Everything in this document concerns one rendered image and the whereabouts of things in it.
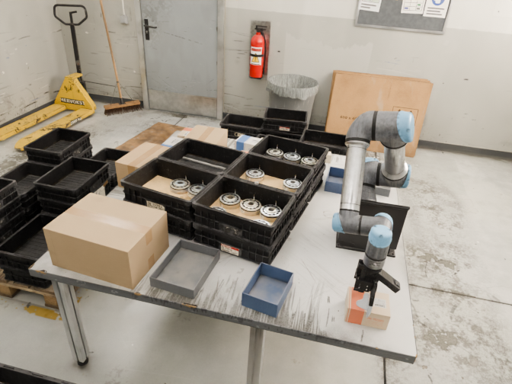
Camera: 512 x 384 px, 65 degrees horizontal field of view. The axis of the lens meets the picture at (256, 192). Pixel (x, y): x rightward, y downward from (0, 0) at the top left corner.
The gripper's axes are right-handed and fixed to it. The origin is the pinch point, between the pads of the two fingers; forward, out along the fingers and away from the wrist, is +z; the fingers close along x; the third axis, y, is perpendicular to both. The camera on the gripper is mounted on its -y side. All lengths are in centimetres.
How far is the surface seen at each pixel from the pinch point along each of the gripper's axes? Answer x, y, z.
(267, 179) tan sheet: -71, 56, -7
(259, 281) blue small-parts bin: -5.4, 44.7, 5.3
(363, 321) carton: 6.0, 1.3, 3.6
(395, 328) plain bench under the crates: 3.7, -11.3, 6.0
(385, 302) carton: -1.2, -6.4, -1.6
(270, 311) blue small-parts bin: 11.4, 36.7, 3.2
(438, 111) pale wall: -350, -84, 31
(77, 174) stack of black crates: -93, 194, 26
